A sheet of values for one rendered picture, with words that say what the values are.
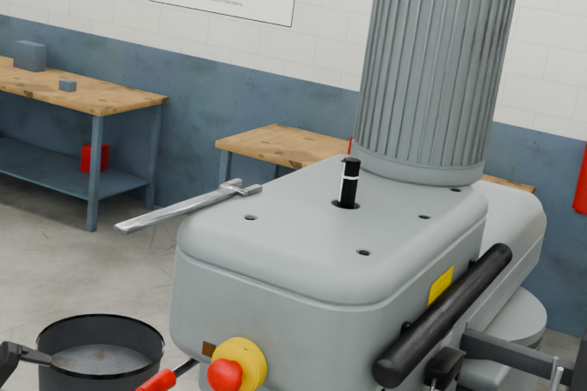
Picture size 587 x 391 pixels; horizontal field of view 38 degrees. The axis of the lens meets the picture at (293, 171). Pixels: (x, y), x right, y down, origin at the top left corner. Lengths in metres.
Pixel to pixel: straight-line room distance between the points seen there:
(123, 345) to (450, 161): 2.53
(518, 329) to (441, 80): 0.61
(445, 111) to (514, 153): 4.19
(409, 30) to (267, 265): 0.43
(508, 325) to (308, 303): 0.82
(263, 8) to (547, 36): 1.91
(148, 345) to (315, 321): 2.64
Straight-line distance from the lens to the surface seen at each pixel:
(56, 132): 7.22
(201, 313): 0.96
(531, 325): 1.68
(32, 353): 1.60
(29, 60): 6.86
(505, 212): 1.63
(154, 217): 0.94
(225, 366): 0.91
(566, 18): 5.25
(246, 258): 0.91
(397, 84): 1.20
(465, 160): 1.23
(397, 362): 0.91
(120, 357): 3.51
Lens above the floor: 2.22
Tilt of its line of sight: 16 degrees down
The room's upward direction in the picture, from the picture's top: 7 degrees clockwise
